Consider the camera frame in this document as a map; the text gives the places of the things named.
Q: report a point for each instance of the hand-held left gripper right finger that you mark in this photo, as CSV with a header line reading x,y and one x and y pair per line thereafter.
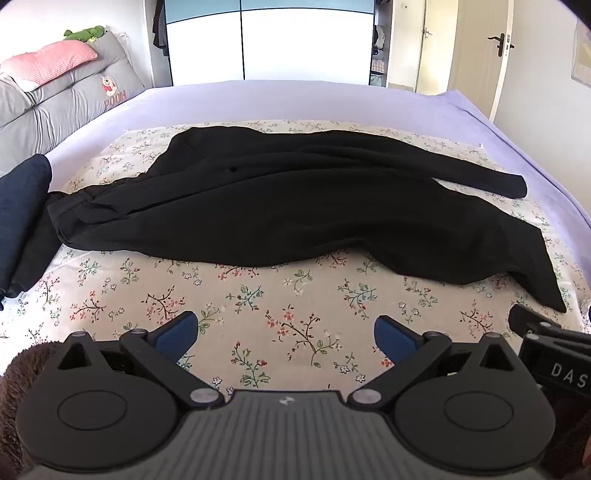
x,y
395,339

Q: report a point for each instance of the blue and white wardrobe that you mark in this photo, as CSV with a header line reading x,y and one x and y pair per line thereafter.
x,y
277,46

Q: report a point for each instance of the grey headboard cushion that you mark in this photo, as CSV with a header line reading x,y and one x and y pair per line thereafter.
x,y
69,106

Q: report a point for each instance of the cream closet door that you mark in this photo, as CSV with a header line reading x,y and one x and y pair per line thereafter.
x,y
434,55

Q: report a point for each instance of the navy folded cloth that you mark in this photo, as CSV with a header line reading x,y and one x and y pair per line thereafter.
x,y
18,217

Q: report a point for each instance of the pink striped pillow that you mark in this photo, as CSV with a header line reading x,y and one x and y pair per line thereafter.
x,y
51,60

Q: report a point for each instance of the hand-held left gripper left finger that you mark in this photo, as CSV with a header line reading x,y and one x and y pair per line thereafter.
x,y
178,337

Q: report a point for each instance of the person's left forearm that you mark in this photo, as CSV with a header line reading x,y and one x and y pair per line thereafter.
x,y
23,383

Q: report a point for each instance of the floral printed blanket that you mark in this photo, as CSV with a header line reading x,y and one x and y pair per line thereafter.
x,y
277,295

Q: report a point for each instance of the green plush toy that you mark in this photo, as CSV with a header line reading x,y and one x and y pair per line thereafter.
x,y
85,33

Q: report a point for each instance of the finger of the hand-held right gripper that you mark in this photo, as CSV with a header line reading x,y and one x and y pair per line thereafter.
x,y
535,317

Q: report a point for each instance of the black pants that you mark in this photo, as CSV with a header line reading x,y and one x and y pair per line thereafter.
x,y
277,207

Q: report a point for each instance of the open shelf with items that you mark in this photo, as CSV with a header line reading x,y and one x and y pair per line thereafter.
x,y
379,46

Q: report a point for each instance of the dark hanging clothes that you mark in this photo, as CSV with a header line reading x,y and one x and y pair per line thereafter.
x,y
160,27

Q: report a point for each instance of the map wall poster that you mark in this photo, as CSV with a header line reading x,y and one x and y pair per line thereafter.
x,y
582,55

